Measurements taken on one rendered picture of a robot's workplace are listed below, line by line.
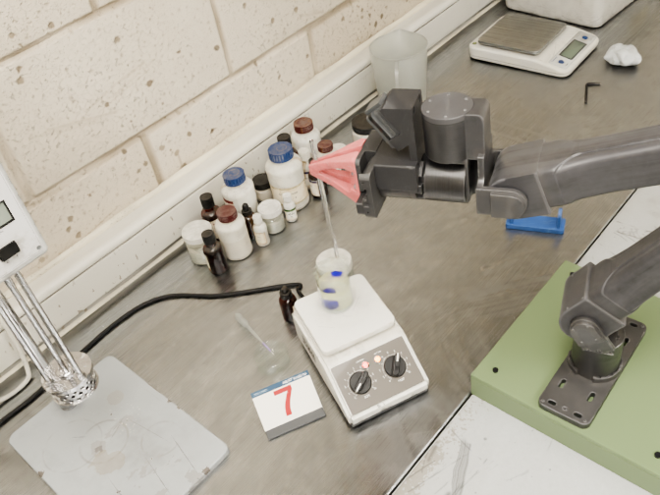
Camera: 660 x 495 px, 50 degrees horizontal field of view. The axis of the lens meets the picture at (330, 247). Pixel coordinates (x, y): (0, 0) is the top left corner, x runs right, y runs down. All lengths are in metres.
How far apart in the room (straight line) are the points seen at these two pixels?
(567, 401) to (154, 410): 0.60
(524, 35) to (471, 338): 0.91
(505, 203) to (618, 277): 0.17
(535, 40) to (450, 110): 1.02
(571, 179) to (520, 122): 0.79
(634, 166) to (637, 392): 0.36
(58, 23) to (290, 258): 0.54
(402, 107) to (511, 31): 1.07
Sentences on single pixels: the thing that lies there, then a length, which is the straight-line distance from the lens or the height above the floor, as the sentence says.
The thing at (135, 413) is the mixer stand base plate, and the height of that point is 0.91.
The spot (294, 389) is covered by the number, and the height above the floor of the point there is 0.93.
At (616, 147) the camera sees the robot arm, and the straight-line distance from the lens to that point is 0.78.
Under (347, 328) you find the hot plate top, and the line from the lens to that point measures 1.03.
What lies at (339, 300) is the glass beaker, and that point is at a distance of 1.03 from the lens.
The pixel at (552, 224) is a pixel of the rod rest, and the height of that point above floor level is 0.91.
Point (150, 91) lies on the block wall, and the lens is 1.30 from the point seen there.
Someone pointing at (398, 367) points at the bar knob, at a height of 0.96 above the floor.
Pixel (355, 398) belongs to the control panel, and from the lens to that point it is 1.01.
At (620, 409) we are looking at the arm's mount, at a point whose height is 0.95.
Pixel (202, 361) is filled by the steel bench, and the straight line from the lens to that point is 1.17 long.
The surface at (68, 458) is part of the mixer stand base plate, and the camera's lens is 1.13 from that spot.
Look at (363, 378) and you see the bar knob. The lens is 1.00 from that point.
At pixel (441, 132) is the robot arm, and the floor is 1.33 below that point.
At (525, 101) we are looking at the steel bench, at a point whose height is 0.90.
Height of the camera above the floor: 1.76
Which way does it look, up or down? 42 degrees down
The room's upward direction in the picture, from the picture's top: 11 degrees counter-clockwise
